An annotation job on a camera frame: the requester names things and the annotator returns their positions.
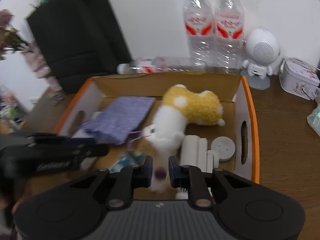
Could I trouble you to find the black paper bag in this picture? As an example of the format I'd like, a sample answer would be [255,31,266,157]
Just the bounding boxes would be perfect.
[27,0,131,94]

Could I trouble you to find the orange cardboard box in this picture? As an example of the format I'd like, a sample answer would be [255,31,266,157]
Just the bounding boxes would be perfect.
[54,72,260,183]

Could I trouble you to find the crumpled clear plastic bag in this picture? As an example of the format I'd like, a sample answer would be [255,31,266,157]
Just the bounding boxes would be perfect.
[307,104,320,137]

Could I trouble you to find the lying water bottle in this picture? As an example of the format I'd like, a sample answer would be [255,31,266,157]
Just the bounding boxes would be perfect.
[117,56,196,74]

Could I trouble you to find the pink artificial flowers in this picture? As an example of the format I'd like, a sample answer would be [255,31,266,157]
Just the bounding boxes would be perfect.
[1,9,29,61]

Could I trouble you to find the yellow white plush toy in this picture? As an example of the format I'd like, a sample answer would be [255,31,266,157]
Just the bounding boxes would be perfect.
[142,84,225,192]

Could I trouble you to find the right standing water bottle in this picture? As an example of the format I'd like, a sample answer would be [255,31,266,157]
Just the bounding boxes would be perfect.
[214,0,245,73]

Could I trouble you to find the standing water bottle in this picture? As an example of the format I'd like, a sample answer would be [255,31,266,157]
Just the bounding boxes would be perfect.
[183,0,214,64]
[214,0,245,73]

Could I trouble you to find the person's hand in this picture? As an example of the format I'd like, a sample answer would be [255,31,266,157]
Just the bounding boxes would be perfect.
[1,177,33,213]

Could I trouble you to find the patterned flower vase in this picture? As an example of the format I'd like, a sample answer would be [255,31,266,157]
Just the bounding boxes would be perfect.
[22,41,65,105]

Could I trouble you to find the blue snack wrapper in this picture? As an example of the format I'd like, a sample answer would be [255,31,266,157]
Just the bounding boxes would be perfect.
[109,152,145,173]

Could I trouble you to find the white paper roll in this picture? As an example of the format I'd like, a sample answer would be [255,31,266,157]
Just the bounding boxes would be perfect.
[180,135,208,172]

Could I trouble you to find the white round tape disc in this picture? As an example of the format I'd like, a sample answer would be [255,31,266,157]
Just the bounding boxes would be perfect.
[211,137,235,161]

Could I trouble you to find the purple knitted cloth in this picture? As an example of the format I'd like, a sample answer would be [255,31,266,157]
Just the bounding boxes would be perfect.
[81,96,156,145]

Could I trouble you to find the left standing water bottle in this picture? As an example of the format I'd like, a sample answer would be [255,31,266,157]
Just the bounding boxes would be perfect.
[183,0,214,64]

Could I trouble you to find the white floral tin box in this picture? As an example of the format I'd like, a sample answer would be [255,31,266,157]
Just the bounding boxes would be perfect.
[278,58,319,100]

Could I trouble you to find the white astronaut speaker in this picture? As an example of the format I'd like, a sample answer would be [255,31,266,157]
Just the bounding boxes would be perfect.
[241,28,280,90]

